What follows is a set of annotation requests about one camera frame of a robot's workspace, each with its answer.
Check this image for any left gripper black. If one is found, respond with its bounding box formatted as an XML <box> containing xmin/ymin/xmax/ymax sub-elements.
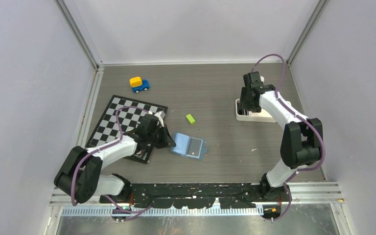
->
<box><xmin>147</xmin><ymin>124</ymin><xmax>175</xmax><ymax>149</ymax></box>

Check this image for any stack of credit cards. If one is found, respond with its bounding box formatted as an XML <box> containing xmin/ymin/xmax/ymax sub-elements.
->
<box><xmin>237</xmin><ymin>109</ymin><xmax>248</xmax><ymax>116</ymax></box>

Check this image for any white plastic box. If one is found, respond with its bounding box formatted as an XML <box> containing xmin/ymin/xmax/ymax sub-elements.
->
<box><xmin>235</xmin><ymin>99</ymin><xmax>276</xmax><ymax>123</ymax></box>

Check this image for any black credit card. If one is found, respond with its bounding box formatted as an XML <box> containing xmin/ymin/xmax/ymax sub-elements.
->
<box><xmin>187</xmin><ymin>137</ymin><xmax>203</xmax><ymax>158</ymax></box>

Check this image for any blue card holder wallet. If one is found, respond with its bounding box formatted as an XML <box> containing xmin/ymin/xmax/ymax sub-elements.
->
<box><xmin>171</xmin><ymin>132</ymin><xmax>208</xmax><ymax>160</ymax></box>

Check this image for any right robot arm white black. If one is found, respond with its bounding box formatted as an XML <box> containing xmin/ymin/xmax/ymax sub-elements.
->
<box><xmin>239</xmin><ymin>71</ymin><xmax>326</xmax><ymax>201</ymax></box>

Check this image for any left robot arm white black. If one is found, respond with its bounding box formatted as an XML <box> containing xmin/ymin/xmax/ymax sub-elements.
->
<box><xmin>54</xmin><ymin>111</ymin><xmax>176</xmax><ymax>205</ymax></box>

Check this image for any green block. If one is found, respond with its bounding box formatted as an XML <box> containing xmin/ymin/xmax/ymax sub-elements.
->
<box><xmin>186</xmin><ymin>114</ymin><xmax>196</xmax><ymax>125</ymax></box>

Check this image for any black white chessboard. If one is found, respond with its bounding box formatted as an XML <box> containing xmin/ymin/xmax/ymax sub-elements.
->
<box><xmin>86</xmin><ymin>95</ymin><xmax>168</xmax><ymax>148</ymax></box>

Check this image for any blue yellow toy car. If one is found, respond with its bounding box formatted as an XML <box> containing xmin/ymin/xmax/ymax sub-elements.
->
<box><xmin>129</xmin><ymin>76</ymin><xmax>150</xmax><ymax>93</ymax></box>

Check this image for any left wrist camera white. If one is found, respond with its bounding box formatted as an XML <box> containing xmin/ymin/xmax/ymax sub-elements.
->
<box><xmin>154</xmin><ymin>111</ymin><xmax>165</xmax><ymax>127</ymax></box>

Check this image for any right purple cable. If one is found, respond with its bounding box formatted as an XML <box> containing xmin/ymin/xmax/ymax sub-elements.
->
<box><xmin>250</xmin><ymin>53</ymin><xmax>326</xmax><ymax>222</ymax></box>

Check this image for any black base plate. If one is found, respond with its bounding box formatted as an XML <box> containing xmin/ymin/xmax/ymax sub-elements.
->
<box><xmin>99</xmin><ymin>183</ymin><xmax>289</xmax><ymax>209</ymax></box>

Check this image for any aluminium frame rail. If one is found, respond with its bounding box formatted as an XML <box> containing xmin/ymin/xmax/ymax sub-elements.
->
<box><xmin>50</xmin><ymin>182</ymin><xmax>345</xmax><ymax>218</ymax></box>

